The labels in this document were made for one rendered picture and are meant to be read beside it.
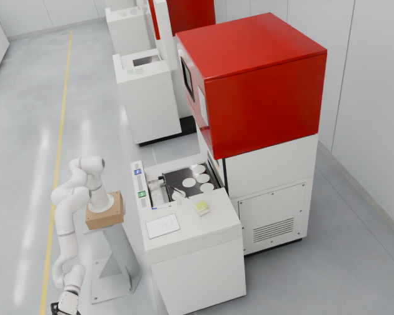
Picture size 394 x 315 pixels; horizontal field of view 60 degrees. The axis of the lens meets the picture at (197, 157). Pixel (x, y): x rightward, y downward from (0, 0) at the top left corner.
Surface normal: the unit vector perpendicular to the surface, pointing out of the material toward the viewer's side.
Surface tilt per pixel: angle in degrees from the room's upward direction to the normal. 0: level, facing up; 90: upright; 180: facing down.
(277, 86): 90
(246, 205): 90
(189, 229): 0
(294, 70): 90
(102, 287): 0
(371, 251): 0
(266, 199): 90
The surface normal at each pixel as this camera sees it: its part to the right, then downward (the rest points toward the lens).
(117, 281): -0.13, -0.76
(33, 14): 0.25, 0.59
